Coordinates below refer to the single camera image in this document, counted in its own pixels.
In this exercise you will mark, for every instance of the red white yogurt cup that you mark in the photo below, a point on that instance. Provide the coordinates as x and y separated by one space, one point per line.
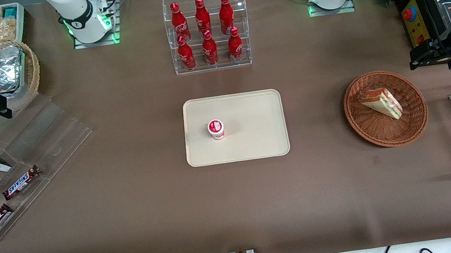
216 129

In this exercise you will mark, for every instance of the red cola bottle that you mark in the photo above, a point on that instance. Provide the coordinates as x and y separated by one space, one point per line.
210 51
178 21
226 13
202 15
186 56
235 48

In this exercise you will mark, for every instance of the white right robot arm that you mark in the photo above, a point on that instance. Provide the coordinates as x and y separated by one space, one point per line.
76 10

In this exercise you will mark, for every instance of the tan wicker basket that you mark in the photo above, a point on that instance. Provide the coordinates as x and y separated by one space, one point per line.
33 71

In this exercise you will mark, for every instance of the aluminium foil containers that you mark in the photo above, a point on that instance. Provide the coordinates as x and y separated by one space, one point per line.
2 71

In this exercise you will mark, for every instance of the round brown wicker basket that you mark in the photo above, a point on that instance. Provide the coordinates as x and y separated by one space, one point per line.
370 126

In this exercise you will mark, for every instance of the brown table cover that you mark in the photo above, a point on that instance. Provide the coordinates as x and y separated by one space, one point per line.
155 223

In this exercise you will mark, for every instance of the triangle sandwich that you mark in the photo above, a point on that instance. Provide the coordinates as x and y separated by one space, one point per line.
382 102

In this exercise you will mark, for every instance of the beige plastic tray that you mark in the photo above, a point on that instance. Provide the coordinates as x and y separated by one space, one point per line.
253 131

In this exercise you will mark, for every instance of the red emergency button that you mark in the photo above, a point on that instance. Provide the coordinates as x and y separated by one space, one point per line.
408 14

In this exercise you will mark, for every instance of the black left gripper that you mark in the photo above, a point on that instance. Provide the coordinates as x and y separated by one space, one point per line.
444 41

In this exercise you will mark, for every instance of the teal snack packet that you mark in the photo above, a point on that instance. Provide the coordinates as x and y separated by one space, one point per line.
10 12

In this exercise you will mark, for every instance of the clear acrylic stepped display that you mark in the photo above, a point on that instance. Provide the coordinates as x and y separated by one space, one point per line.
50 136

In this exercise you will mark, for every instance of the clear acrylic bottle rack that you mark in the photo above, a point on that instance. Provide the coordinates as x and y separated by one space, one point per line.
248 57

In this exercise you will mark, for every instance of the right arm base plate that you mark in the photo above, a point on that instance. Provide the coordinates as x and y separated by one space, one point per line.
114 26

